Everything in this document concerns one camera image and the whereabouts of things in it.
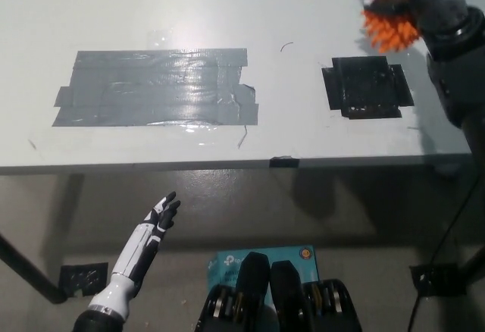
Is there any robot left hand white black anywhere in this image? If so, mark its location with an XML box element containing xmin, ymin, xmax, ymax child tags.
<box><xmin>88</xmin><ymin>190</ymin><xmax>182</xmax><ymax>317</ymax></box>

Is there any black floor tape patch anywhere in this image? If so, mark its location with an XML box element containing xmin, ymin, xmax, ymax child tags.
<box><xmin>59</xmin><ymin>262</ymin><xmax>109</xmax><ymax>298</ymax></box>

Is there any teal cardboard router box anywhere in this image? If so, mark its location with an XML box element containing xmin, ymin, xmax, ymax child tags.
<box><xmin>207</xmin><ymin>244</ymin><xmax>319</xmax><ymax>309</ymax></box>

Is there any black tape square mark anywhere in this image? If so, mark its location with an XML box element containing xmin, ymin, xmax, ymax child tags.
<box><xmin>321</xmin><ymin>55</ymin><xmax>415</xmax><ymax>120</ymax></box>

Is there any grey duct tape patch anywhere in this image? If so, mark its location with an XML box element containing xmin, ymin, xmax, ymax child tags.
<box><xmin>51</xmin><ymin>47</ymin><xmax>260</xmax><ymax>128</ymax></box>

